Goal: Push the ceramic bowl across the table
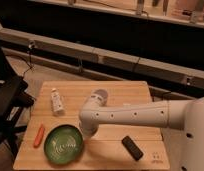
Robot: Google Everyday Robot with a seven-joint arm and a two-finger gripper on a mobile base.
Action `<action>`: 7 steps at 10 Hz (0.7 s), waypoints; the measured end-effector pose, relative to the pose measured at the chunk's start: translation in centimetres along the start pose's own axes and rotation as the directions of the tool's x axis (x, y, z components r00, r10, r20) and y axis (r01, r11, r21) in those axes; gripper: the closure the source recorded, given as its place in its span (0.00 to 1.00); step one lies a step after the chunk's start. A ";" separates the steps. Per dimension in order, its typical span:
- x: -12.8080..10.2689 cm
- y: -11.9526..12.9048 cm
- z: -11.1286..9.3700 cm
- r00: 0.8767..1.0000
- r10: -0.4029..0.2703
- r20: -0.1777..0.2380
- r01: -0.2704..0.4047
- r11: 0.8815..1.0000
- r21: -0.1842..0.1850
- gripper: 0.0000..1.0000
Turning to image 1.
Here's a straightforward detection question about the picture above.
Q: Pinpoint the green ceramic bowl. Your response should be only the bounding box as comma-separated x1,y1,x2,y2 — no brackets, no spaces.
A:
44,124,84,165

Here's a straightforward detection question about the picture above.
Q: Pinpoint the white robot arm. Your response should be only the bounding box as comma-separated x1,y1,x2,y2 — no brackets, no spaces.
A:
79,89,204,171

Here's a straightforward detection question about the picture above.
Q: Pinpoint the white tube bottle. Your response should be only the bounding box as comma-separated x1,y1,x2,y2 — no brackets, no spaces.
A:
51,88,64,115

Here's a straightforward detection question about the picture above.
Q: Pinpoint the black remote control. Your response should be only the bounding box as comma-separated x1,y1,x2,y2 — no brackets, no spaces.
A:
122,136,143,161

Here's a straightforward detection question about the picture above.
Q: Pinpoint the orange carrot toy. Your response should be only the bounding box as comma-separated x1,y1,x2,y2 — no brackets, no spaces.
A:
33,124,45,148

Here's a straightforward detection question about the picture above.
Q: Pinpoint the black chair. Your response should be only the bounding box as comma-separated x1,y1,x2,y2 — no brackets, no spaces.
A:
0,46,34,156

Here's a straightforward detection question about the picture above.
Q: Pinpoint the black hanging cable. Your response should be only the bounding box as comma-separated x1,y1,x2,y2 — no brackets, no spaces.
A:
22,39,36,79

